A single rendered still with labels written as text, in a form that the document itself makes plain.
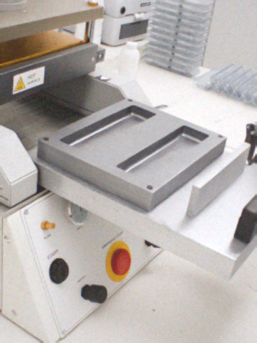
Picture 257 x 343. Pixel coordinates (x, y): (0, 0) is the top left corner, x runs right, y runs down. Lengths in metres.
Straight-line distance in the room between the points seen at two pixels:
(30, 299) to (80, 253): 0.10
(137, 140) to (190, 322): 0.28
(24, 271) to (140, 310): 0.20
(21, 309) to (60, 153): 0.21
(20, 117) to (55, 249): 0.25
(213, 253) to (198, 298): 0.27
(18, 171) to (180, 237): 0.21
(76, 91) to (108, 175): 0.30
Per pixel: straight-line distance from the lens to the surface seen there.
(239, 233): 0.59
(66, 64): 0.80
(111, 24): 1.70
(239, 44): 3.22
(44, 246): 0.69
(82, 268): 0.75
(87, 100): 0.88
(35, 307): 0.70
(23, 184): 0.65
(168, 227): 0.59
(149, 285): 0.84
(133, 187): 0.60
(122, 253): 0.80
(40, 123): 0.86
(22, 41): 0.81
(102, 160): 0.64
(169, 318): 0.80
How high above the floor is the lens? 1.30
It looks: 30 degrees down
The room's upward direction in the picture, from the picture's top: 10 degrees clockwise
